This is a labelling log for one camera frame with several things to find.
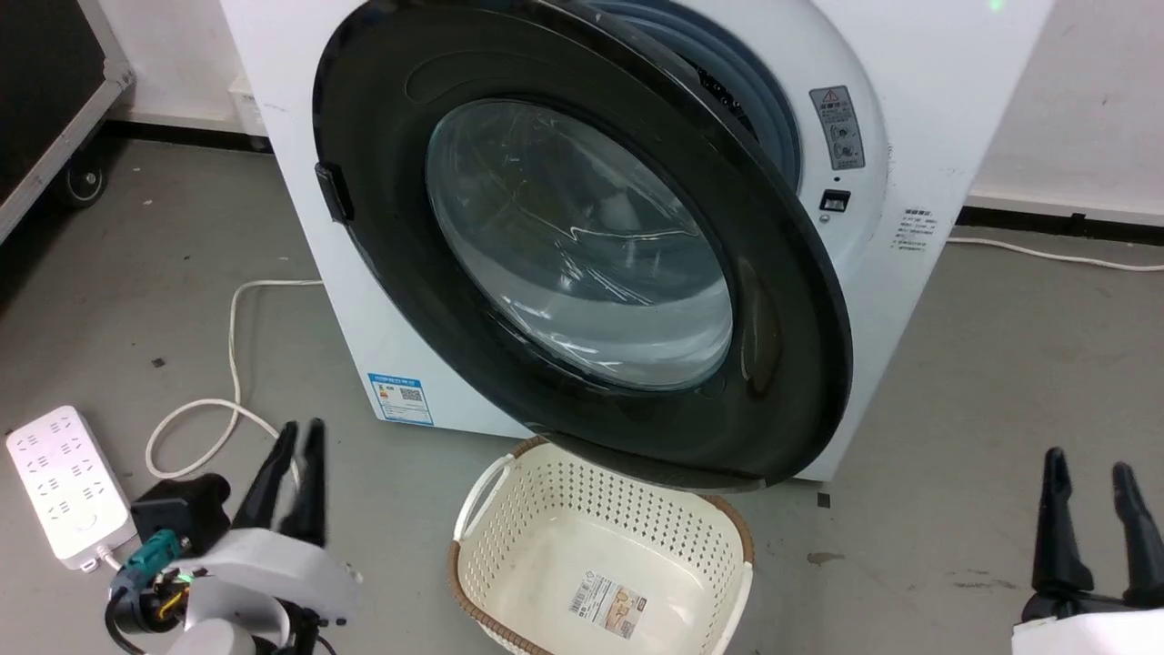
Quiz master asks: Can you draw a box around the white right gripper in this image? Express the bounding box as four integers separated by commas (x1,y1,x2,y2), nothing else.
1011,447,1164,655

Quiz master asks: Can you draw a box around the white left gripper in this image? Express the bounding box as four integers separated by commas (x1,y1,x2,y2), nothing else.
185,418,364,630

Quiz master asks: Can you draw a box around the black round glass washer door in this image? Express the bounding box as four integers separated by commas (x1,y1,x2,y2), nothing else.
312,0,854,493

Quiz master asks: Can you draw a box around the white front-load washing machine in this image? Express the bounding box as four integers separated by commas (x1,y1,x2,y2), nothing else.
218,0,1056,483

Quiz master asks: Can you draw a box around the grey rubber door seal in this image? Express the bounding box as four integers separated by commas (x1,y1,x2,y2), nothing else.
582,0,804,192

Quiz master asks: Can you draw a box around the black power adapter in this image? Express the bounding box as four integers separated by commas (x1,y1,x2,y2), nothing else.
129,472,233,557

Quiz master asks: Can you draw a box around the blue energy label sticker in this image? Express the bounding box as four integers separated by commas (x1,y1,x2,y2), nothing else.
366,371,436,428

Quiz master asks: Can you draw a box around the white power strip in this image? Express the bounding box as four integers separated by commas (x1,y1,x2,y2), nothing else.
5,405,138,573

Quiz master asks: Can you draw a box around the cream perforated laundry basket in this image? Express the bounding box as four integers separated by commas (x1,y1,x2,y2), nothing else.
447,435,756,655

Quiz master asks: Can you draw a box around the product label sticker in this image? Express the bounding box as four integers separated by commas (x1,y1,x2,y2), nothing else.
567,572,649,641

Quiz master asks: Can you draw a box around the small printed text sticker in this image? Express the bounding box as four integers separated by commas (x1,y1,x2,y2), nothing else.
893,207,938,252

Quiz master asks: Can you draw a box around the black caster wheel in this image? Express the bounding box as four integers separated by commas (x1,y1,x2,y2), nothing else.
61,156,109,209

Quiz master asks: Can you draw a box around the black flight case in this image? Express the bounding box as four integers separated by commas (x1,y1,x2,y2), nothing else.
0,0,136,247

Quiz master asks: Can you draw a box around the grey warning sticker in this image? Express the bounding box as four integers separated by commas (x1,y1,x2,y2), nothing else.
809,86,867,172

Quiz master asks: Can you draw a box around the white looped power cable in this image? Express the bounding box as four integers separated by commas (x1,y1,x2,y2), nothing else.
145,277,326,481

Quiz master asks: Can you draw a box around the black cable with teal plug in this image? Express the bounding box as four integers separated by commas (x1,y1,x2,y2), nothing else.
104,529,196,655

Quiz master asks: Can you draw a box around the thin white floor cable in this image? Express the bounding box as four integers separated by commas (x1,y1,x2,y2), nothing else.
946,236,1164,274

